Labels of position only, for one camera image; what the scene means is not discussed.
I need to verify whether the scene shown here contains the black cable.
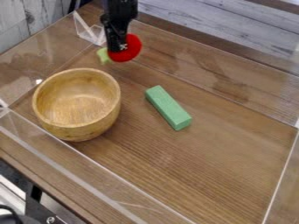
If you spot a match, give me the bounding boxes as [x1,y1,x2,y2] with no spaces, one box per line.
[0,204,24,224]

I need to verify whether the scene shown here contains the wooden bowl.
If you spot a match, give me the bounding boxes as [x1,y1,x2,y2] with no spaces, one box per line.
[32,68,121,142]

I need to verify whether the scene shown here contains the red plush tomato green stem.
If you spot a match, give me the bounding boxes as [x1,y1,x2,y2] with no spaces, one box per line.
[96,33,143,64]

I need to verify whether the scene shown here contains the black metal table bracket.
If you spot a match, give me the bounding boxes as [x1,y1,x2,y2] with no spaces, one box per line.
[25,185,67,224]

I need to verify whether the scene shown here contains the clear acrylic tray walls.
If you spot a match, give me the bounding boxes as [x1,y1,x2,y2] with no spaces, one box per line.
[0,7,299,224]

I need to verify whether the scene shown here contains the green rectangular block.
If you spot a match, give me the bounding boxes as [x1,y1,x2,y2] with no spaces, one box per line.
[144,85,192,131]

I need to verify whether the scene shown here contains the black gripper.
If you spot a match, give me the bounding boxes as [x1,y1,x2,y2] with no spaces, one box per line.
[100,0,137,53]

